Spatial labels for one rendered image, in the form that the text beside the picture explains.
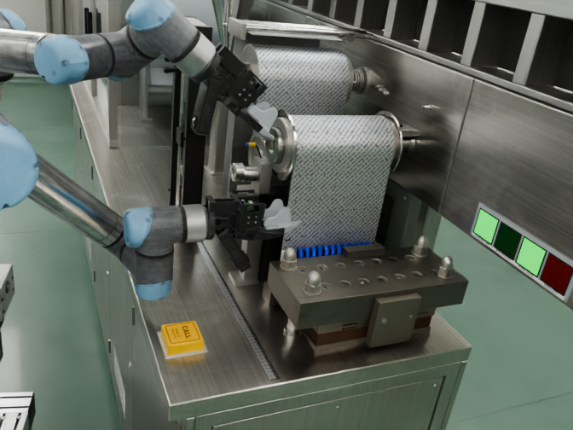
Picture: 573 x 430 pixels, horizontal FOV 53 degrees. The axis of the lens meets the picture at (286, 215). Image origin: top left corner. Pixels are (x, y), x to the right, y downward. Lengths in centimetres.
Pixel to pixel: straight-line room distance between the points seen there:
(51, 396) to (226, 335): 132
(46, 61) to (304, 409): 78
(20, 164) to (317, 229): 63
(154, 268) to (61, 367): 145
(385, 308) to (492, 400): 158
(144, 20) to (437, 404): 100
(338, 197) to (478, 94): 35
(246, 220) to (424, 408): 58
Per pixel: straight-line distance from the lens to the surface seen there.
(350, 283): 118
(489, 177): 118
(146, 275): 116
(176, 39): 105
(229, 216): 116
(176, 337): 115
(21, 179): 93
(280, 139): 118
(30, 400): 209
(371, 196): 130
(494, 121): 118
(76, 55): 101
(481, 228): 120
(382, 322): 119
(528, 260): 112
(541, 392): 288
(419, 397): 135
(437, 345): 130
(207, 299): 131
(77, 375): 250
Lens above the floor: 163
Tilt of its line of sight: 25 degrees down
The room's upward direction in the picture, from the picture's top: 8 degrees clockwise
